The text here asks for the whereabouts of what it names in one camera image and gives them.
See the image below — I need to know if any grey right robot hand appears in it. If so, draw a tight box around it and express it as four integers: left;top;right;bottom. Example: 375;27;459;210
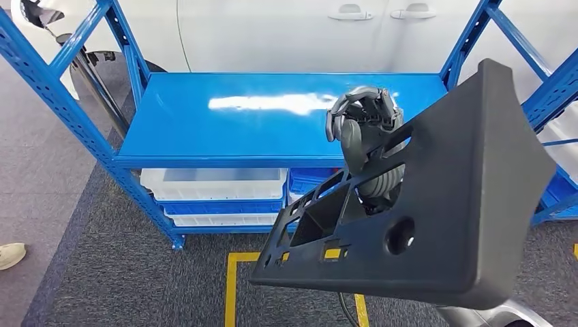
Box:
324;85;405;177

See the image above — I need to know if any black plastic car part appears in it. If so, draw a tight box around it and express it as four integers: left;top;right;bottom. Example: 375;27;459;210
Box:
249;59;557;311

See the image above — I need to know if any blue plastic bin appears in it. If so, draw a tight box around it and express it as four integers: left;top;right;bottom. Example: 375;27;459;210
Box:
155;198;286;216
288;168;341;196

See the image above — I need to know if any white car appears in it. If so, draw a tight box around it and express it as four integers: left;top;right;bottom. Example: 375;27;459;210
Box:
11;0;578;138

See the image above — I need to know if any person's beige shoe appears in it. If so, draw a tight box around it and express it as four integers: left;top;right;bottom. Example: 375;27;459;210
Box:
0;243;27;272

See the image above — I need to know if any white car door handle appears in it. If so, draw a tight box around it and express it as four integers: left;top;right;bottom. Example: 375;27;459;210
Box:
327;3;375;22
390;3;438;20

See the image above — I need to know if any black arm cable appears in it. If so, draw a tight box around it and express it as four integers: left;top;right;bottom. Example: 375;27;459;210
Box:
337;292;361;327

